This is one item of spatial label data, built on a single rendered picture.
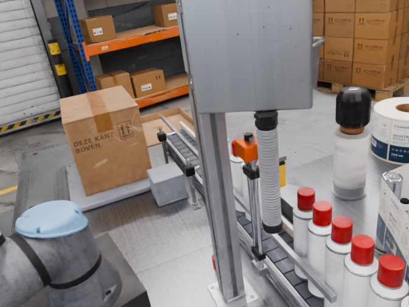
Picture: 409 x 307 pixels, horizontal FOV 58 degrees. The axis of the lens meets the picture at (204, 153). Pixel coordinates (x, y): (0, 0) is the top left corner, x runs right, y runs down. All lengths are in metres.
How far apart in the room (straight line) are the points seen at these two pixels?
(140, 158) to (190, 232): 0.36
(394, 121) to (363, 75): 3.11
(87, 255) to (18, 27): 4.24
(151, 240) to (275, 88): 0.66
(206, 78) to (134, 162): 0.78
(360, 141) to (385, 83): 3.28
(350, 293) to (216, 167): 0.30
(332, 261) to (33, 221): 0.53
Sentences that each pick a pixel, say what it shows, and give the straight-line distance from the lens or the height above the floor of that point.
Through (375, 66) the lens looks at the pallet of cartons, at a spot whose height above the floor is 0.37.
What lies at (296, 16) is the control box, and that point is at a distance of 0.51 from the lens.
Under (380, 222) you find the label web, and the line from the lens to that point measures 0.86.
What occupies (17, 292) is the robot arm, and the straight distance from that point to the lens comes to 0.73.
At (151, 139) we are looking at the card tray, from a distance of 1.67.
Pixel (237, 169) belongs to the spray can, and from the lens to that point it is 0.94.
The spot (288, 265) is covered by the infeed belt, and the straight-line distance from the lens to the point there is 0.86.
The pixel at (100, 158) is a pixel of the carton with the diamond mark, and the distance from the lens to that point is 1.26.
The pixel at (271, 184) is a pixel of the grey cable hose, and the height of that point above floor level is 1.17.
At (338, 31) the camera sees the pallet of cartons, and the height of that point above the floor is 0.70.
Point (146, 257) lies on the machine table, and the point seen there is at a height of 0.83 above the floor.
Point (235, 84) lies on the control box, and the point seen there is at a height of 1.33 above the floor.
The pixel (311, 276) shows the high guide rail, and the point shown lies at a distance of 0.73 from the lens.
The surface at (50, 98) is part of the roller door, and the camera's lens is 5.02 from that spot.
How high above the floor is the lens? 1.48
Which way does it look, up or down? 26 degrees down
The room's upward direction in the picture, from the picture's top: 8 degrees counter-clockwise
